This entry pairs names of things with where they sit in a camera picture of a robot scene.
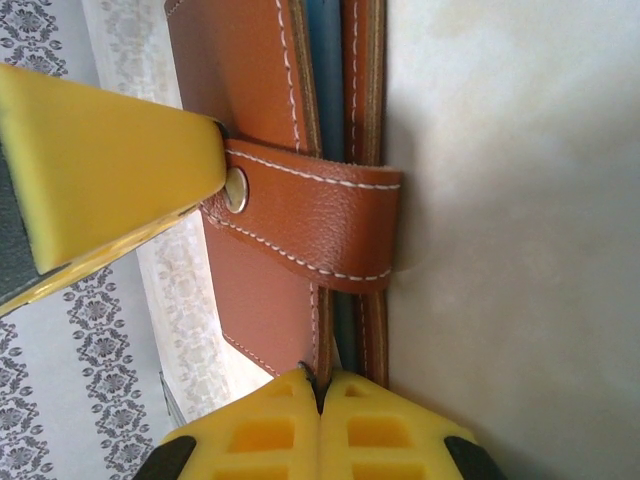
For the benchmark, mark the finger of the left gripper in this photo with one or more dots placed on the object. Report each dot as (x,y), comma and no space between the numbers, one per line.
(100,175)

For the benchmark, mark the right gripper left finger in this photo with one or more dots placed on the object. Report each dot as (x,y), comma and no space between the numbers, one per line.
(260,440)

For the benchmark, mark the brown leather card holder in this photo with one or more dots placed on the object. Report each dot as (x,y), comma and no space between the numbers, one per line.
(240,75)

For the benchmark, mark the light blue card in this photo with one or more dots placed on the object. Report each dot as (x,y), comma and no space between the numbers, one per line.
(325,75)

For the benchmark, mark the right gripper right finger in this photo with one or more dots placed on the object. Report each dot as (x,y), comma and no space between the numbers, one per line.
(390,440)

